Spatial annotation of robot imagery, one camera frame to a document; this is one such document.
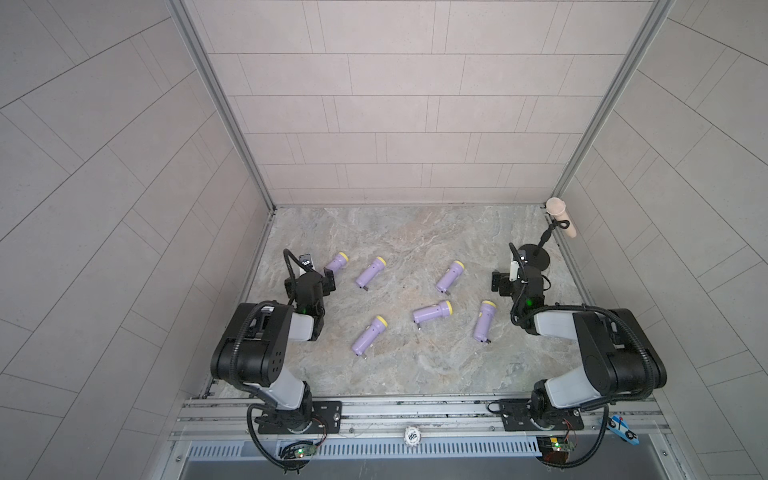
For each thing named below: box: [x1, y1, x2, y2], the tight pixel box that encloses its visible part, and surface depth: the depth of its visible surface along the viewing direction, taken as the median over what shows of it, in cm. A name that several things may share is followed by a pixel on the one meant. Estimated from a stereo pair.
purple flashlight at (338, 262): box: [324, 252, 350, 271], surface depth 99 cm
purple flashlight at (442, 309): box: [413, 300, 454, 323], surface depth 88 cm
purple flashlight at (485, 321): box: [474, 300, 497, 343], surface depth 88 cm
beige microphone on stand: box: [546, 197, 577, 239], surface depth 82 cm
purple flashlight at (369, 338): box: [352, 316, 388, 356], surface depth 84 cm
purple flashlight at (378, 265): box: [356, 256, 387, 291], surface depth 98 cm
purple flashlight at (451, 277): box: [436, 260, 465, 293], surface depth 96 cm
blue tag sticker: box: [606, 415, 640, 446], surface depth 70 cm
